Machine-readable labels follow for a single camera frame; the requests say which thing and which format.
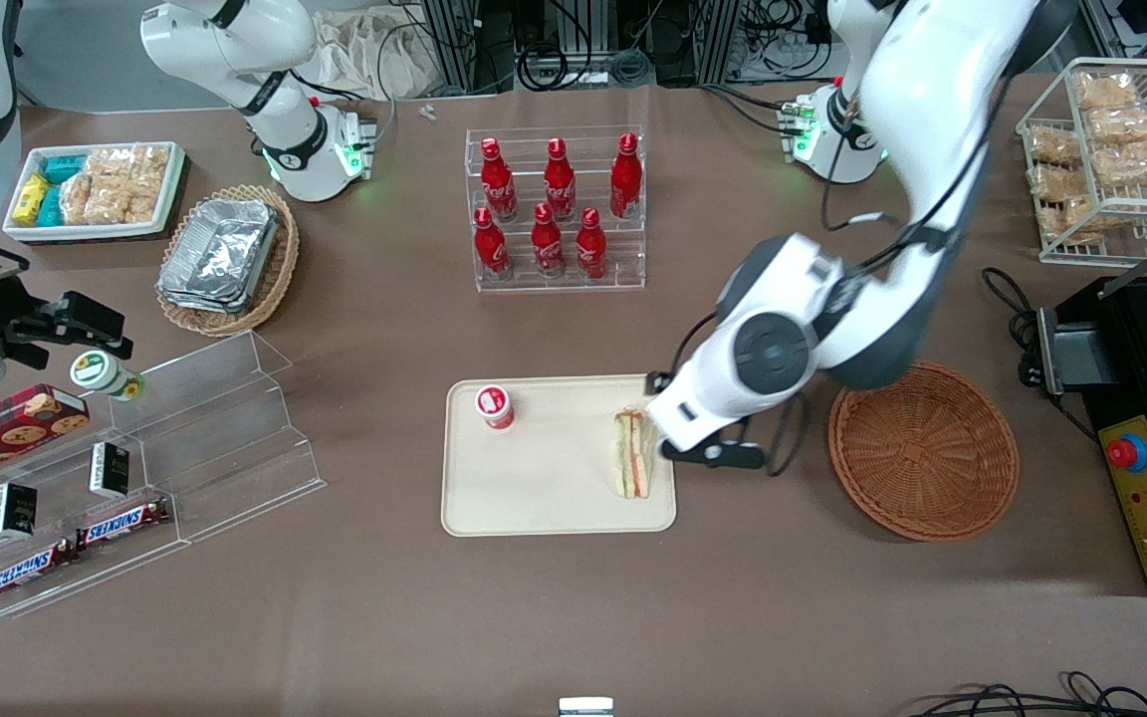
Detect white rectangular snack bin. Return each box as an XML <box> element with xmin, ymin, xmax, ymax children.
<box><xmin>3</xmin><ymin>141</ymin><xmax>187</xmax><ymax>244</ymax></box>

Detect clear rice cracker packet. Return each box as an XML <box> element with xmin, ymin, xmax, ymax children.
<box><xmin>131</xmin><ymin>145</ymin><xmax>172</xmax><ymax>186</ymax></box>
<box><xmin>61</xmin><ymin>174</ymin><xmax>99</xmax><ymax>226</ymax></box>
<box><xmin>86</xmin><ymin>147</ymin><xmax>136</xmax><ymax>186</ymax></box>
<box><xmin>96</xmin><ymin>183</ymin><xmax>162</xmax><ymax>225</ymax></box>

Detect triangle sandwich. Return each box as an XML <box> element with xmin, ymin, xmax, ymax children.
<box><xmin>613</xmin><ymin>405</ymin><xmax>659</xmax><ymax>501</ymax></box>

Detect yellow snack pack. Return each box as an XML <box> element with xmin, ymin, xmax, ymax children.
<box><xmin>13</xmin><ymin>174</ymin><xmax>51</xmax><ymax>229</ymax></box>

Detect red tartan cookie box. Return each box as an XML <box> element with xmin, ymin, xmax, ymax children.
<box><xmin>0</xmin><ymin>384</ymin><xmax>93</xmax><ymax>497</ymax></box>

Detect clear acrylic bottle rack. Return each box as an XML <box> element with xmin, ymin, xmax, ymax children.
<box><xmin>464</xmin><ymin>125</ymin><xmax>647</xmax><ymax>294</ymax></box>

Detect round brown wicker basket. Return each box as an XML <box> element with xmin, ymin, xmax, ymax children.
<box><xmin>827</xmin><ymin>360</ymin><xmax>1021</xmax><ymax>543</ymax></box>

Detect snickers chocolate bar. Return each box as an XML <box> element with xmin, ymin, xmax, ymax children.
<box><xmin>0</xmin><ymin>539</ymin><xmax>81</xmax><ymax>603</ymax></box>
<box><xmin>76</xmin><ymin>498</ymin><xmax>172</xmax><ymax>552</ymax></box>

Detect small black box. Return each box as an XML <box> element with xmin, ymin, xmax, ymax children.
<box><xmin>0</xmin><ymin>482</ymin><xmax>40</xmax><ymax>541</ymax></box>
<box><xmin>89</xmin><ymin>443</ymin><xmax>131</xmax><ymax>500</ymax></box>

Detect black machine power cable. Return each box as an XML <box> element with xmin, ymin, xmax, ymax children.
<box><xmin>982</xmin><ymin>267</ymin><xmax>1104</xmax><ymax>441</ymax></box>

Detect cream plastic tray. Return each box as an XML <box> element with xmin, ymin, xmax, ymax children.
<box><xmin>441</xmin><ymin>374</ymin><xmax>678</xmax><ymax>539</ymax></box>

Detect light wicker basket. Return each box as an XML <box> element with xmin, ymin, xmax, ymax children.
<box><xmin>155</xmin><ymin>184</ymin><xmax>301</xmax><ymax>339</ymax></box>

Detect crumpled white cloth bag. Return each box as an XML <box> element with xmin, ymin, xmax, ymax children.
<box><xmin>310</xmin><ymin>10</ymin><xmax>441</xmax><ymax>102</ymax></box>

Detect red white yogurt cup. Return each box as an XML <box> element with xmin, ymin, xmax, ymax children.
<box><xmin>475</xmin><ymin>384</ymin><xmax>517</xmax><ymax>431</ymax></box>

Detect stacked foil containers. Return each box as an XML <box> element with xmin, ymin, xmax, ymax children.
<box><xmin>157</xmin><ymin>198</ymin><xmax>282</xmax><ymax>316</ymax></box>

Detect grey metal machine handle plate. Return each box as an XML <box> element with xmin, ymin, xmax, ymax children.
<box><xmin>1036</xmin><ymin>307</ymin><xmax>1122</xmax><ymax>397</ymax></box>

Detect red cola bottle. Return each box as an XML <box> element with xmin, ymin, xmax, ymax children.
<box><xmin>480</xmin><ymin>137</ymin><xmax>519</xmax><ymax>223</ymax></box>
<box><xmin>544</xmin><ymin>138</ymin><xmax>578</xmax><ymax>222</ymax></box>
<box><xmin>474</xmin><ymin>206</ymin><xmax>512</xmax><ymax>282</ymax></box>
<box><xmin>610</xmin><ymin>132</ymin><xmax>643</xmax><ymax>220</ymax></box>
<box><xmin>575</xmin><ymin>207</ymin><xmax>608</xmax><ymax>281</ymax></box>
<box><xmin>532</xmin><ymin>203</ymin><xmax>567</xmax><ymax>280</ymax></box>

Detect clear fried snack packet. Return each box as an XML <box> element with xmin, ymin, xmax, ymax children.
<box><xmin>1074</xmin><ymin>70</ymin><xmax>1140</xmax><ymax>112</ymax></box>
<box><xmin>1086</xmin><ymin>105</ymin><xmax>1147</xmax><ymax>146</ymax></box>
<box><xmin>1041</xmin><ymin>194</ymin><xmax>1132</xmax><ymax>246</ymax></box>
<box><xmin>1091</xmin><ymin>139</ymin><xmax>1147</xmax><ymax>189</ymax></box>
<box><xmin>1029</xmin><ymin>164</ymin><xmax>1093</xmax><ymax>204</ymax></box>
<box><xmin>1029</xmin><ymin>124</ymin><xmax>1085</xmax><ymax>168</ymax></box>

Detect clear acrylic stepped shelf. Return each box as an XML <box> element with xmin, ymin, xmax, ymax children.
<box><xmin>0</xmin><ymin>438</ymin><xmax>188</xmax><ymax>620</ymax></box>
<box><xmin>106</xmin><ymin>331</ymin><xmax>328</xmax><ymax>545</ymax></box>

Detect black floor cable bundle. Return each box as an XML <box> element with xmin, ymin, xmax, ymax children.
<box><xmin>907</xmin><ymin>672</ymin><xmax>1147</xmax><ymax>717</ymax></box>

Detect aluminium frame rack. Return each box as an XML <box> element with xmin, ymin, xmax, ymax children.
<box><xmin>419</xmin><ymin>0</ymin><xmax>736</xmax><ymax>93</ymax></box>

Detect white bottle green lid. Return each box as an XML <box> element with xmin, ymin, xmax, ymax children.
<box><xmin>71</xmin><ymin>351</ymin><xmax>147</xmax><ymax>404</ymax></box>

